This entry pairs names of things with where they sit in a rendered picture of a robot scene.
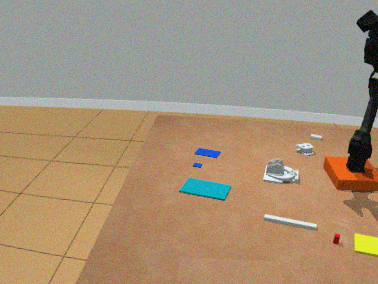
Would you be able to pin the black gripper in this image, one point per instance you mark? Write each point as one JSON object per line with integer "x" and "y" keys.
{"x": 366, "y": 22}

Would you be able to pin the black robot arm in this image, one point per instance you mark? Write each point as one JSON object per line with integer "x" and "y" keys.
{"x": 360, "y": 148}

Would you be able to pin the yellow flat block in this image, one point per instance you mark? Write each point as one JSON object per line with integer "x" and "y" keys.
{"x": 366, "y": 244}

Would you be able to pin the teal square plate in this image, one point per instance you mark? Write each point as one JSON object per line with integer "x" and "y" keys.
{"x": 205, "y": 188}

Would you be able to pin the white flat bar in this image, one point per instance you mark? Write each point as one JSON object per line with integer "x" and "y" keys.
{"x": 290, "y": 222}

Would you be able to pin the blue flat square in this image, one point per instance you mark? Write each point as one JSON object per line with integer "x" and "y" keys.
{"x": 207, "y": 152}

